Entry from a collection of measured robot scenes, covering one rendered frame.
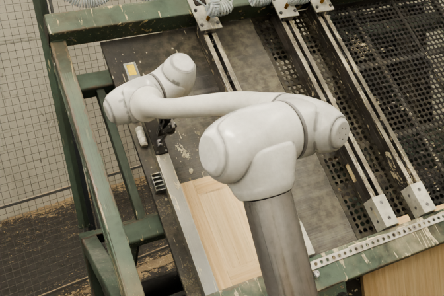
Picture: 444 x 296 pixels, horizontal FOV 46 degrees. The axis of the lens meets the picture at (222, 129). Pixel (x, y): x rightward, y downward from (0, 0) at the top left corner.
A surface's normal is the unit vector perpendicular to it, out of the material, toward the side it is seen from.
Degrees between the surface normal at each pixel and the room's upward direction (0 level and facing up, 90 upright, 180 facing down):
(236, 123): 38
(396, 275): 90
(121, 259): 55
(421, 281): 90
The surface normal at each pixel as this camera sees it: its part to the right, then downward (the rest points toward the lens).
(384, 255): 0.24, -0.47
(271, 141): 0.52, -0.06
